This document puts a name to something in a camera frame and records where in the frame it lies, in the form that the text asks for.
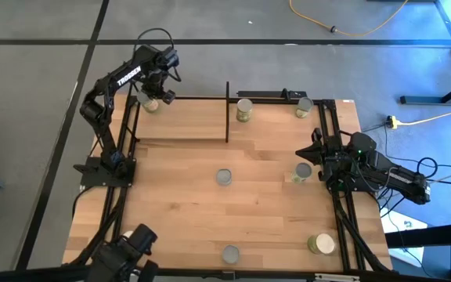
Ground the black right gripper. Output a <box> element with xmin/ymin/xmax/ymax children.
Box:
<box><xmin>295</xmin><ymin>127</ymin><xmax>344</xmax><ymax>181</ymax></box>

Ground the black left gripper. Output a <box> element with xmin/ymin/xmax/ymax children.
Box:
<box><xmin>134</xmin><ymin>65</ymin><xmax>177</xmax><ymax>105</ymax></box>

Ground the mixed veggies label can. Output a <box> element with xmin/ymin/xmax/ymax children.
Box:
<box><xmin>290</xmin><ymin>161</ymin><xmax>313</xmax><ymax>184</ymax></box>

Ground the green label tall can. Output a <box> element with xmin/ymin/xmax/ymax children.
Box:
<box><xmin>294</xmin><ymin>96</ymin><xmax>315</xmax><ymax>119</ymax></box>

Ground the green pears label can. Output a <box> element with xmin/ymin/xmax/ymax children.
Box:
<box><xmin>236</xmin><ymin>97</ymin><xmax>254</xmax><ymax>123</ymax></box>

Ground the chicken soup label can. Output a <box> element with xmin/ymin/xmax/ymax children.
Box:
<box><xmin>307</xmin><ymin>233</ymin><xmax>337</xmax><ymax>256</ymax></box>

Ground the blue can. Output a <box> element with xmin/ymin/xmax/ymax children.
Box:
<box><xmin>215</xmin><ymin>168</ymin><xmax>233</xmax><ymax>186</ymax></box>

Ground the yellow pineapple rings can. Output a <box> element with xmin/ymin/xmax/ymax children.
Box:
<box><xmin>222</xmin><ymin>244</ymin><xmax>241</xmax><ymax>265</ymax></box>

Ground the black bar behind table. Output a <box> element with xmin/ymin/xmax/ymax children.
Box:
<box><xmin>236</xmin><ymin>88</ymin><xmax>308</xmax><ymax>99</ymax></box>

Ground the white box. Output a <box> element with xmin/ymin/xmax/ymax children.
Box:
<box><xmin>380</xmin><ymin>207</ymin><xmax>430</xmax><ymax>269</ymax></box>

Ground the black floor beam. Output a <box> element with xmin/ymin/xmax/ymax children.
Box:
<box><xmin>384</xmin><ymin>221</ymin><xmax>451</xmax><ymax>248</ymax></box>

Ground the black aluminium table frame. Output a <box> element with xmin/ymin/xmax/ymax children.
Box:
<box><xmin>63</xmin><ymin>93</ymin><xmax>393</xmax><ymax>282</ymax></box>

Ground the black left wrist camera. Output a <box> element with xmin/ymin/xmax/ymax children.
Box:
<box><xmin>158</xmin><ymin>45</ymin><xmax>181</xmax><ymax>72</ymax></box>

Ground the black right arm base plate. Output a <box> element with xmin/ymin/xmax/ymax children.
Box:
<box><xmin>324</xmin><ymin>172</ymin><xmax>380</xmax><ymax>193</ymax></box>

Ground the black shelf frame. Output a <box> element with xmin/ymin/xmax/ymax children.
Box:
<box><xmin>125</xmin><ymin>81</ymin><xmax>231</xmax><ymax>144</ymax></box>

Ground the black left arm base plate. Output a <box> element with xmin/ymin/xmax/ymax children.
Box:
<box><xmin>73</xmin><ymin>155</ymin><xmax>137</xmax><ymax>188</ymax></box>

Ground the yellow extension cable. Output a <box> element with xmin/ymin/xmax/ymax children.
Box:
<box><xmin>397</xmin><ymin>103</ymin><xmax>451</xmax><ymax>127</ymax></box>

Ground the black steel desk frame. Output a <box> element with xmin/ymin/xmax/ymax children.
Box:
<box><xmin>366</xmin><ymin>0</ymin><xmax>451</xmax><ymax>107</ymax></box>

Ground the yellow floor cable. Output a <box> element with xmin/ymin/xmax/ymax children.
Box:
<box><xmin>288</xmin><ymin>0</ymin><xmax>410</xmax><ymax>38</ymax></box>

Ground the silver frame bracket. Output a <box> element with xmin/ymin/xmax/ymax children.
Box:
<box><xmin>314</xmin><ymin>273</ymin><xmax>362</xmax><ymax>282</ymax></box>

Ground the black floor cable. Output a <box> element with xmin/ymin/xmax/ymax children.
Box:
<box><xmin>377</xmin><ymin>123</ymin><xmax>451</xmax><ymax>204</ymax></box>

